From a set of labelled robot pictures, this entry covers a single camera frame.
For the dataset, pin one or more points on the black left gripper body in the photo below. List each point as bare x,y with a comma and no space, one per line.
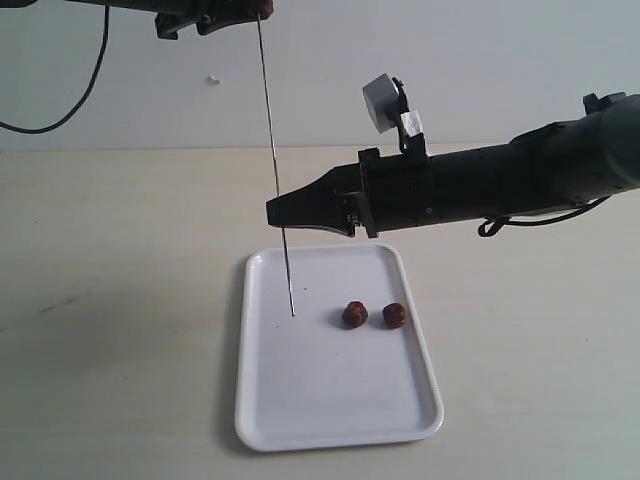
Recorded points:
185,14

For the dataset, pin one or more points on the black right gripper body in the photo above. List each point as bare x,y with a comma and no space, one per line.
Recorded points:
413,190

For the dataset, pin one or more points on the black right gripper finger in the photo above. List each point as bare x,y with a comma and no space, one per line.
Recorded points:
326,204

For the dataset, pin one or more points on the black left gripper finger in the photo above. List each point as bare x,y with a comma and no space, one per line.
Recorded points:
221,14

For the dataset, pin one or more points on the thin metal skewer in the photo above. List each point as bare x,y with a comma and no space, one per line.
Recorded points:
273,150

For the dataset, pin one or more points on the dark red fruit ball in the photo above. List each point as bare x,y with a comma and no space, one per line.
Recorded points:
354,315
263,8
394,315

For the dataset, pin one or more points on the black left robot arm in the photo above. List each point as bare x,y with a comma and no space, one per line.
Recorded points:
151,6

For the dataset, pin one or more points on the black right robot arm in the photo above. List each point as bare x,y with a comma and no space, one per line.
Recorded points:
547,175

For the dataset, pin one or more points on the white rectangular plastic tray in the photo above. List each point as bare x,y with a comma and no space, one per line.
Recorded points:
310,382

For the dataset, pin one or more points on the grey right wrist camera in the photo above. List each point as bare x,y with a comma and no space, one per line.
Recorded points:
388,109

